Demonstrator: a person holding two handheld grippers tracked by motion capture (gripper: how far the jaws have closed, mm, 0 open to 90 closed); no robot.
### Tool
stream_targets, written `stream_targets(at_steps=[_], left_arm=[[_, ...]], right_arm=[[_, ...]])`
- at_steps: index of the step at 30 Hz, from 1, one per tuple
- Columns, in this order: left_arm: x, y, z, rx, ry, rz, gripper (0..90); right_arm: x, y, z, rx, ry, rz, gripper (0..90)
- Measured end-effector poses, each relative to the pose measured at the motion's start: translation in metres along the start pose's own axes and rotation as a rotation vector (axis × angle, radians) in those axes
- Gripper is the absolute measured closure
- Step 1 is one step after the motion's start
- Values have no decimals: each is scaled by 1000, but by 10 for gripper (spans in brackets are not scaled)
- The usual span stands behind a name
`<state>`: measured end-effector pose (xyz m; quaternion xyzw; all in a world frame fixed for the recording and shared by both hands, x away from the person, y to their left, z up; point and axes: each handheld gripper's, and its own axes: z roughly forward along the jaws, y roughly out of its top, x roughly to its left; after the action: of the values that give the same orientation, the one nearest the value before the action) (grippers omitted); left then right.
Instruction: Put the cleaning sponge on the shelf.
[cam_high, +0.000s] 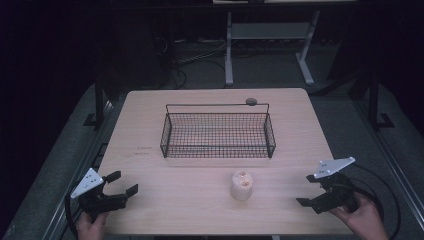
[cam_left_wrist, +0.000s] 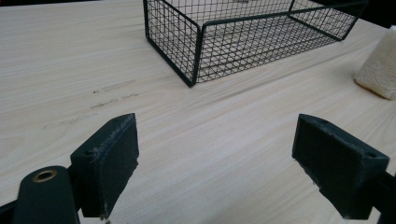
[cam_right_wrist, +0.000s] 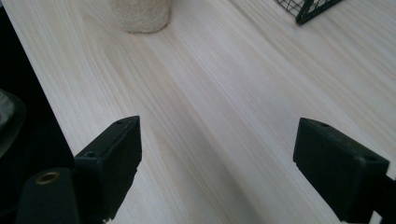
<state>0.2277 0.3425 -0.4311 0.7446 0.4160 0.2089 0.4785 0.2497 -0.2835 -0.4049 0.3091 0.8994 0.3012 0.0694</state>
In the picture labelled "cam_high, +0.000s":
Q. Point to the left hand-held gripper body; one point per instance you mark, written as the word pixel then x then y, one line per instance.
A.
pixel 91 200

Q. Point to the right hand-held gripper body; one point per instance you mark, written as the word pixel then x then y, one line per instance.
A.
pixel 335 190

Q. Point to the beige cylindrical food item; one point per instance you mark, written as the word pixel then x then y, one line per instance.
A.
pixel 241 185

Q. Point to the person's left hand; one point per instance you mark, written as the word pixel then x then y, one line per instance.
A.
pixel 90 228

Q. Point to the person's right hand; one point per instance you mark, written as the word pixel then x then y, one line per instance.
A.
pixel 361 220

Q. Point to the small grey round object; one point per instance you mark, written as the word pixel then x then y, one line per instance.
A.
pixel 251 101

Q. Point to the aluminium frame rail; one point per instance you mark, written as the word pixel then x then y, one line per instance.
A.
pixel 78 173
pixel 393 170

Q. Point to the black upright post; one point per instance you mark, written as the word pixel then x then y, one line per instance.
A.
pixel 373 100
pixel 99 100

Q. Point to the grey metal desk frame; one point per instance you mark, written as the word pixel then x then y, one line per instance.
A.
pixel 266 30

